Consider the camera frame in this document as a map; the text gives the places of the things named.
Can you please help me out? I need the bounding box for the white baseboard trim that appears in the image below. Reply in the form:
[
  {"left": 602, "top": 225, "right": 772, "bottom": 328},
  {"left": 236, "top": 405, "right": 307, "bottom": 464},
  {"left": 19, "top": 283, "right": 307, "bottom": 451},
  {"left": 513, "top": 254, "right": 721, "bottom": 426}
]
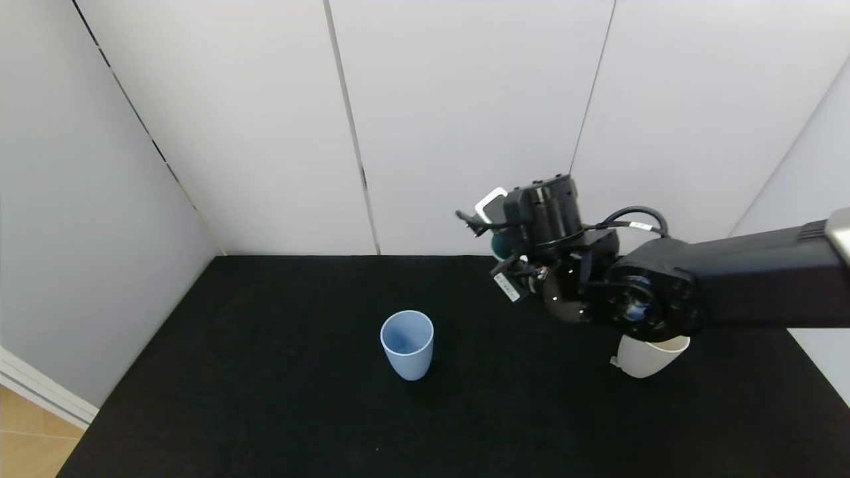
[{"left": 0, "top": 344, "right": 100, "bottom": 430}]

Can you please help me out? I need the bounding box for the beige plastic cup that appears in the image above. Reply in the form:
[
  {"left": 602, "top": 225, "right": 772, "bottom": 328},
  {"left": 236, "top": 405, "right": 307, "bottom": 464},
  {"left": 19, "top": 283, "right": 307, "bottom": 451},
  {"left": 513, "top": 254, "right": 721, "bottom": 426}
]
[{"left": 616, "top": 335, "right": 691, "bottom": 378}]

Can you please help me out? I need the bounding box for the light blue plastic cup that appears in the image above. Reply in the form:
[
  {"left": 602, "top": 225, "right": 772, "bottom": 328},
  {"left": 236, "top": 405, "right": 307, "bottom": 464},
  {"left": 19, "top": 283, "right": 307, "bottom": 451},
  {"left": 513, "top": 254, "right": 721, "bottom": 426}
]
[{"left": 381, "top": 310, "right": 434, "bottom": 381}]

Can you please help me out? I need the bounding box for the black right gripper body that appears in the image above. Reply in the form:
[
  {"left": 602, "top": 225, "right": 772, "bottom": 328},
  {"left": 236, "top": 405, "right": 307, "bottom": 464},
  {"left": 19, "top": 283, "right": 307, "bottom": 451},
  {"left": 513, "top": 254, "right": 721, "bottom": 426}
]
[{"left": 489, "top": 254, "right": 530, "bottom": 304}]

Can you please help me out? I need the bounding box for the black camera cable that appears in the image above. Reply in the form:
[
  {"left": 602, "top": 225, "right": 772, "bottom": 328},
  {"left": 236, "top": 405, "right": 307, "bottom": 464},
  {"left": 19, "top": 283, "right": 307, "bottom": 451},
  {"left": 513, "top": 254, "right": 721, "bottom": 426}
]
[{"left": 455, "top": 206, "right": 670, "bottom": 240}]

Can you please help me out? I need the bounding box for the teal plastic cup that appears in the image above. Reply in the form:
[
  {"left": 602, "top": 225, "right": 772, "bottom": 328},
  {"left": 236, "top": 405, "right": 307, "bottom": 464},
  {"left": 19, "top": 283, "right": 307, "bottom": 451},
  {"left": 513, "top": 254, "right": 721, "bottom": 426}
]
[{"left": 490, "top": 229, "right": 529, "bottom": 264}]

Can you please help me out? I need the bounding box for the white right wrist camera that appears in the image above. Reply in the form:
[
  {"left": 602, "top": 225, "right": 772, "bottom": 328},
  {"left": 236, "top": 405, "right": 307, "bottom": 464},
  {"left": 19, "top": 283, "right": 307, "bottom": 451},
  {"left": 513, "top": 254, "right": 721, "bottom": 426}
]
[{"left": 475, "top": 187, "right": 515, "bottom": 226}]

